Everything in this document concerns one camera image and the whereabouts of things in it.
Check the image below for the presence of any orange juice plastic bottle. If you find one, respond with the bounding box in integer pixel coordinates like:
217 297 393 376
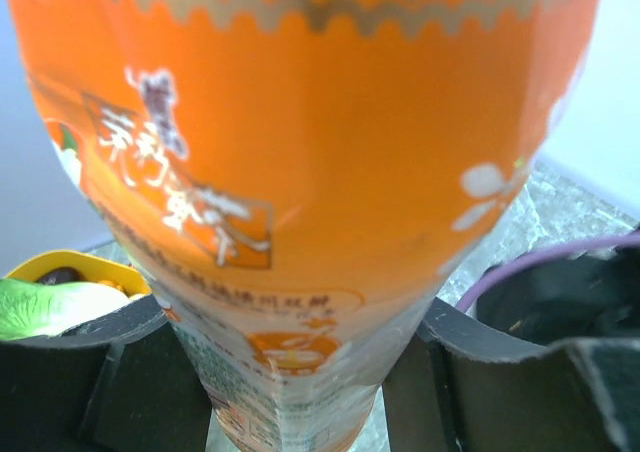
8 0 599 451

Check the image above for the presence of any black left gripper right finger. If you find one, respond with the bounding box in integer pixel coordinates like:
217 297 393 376
383 299 639 452

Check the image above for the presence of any green toy cabbage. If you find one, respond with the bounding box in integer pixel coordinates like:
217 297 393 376
1 278 130 341

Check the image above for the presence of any yellow plastic basket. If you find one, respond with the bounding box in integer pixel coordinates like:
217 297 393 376
7 250 151 296

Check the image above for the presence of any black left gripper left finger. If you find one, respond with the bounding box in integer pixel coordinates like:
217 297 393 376
1 297 212 452

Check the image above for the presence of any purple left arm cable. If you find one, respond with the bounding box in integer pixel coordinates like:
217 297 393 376
457 231 640 313

